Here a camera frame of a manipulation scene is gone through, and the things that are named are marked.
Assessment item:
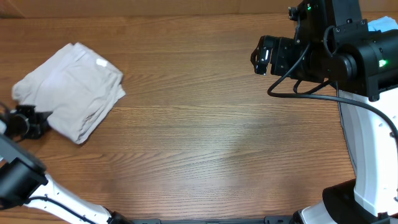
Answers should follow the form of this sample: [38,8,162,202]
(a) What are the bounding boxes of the grey shorts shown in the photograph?
[337,102,357,176]

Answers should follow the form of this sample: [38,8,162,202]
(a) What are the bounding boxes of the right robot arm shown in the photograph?
[251,0,397,223]

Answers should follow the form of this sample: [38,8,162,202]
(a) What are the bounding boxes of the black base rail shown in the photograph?
[131,215,294,224]

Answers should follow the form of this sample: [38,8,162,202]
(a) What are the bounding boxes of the beige shorts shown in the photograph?
[12,42,126,144]

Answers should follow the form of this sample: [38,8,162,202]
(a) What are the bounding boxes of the light blue garment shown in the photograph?
[368,16,398,32]

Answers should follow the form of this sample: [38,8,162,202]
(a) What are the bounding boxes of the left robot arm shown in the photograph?
[1,104,130,224]

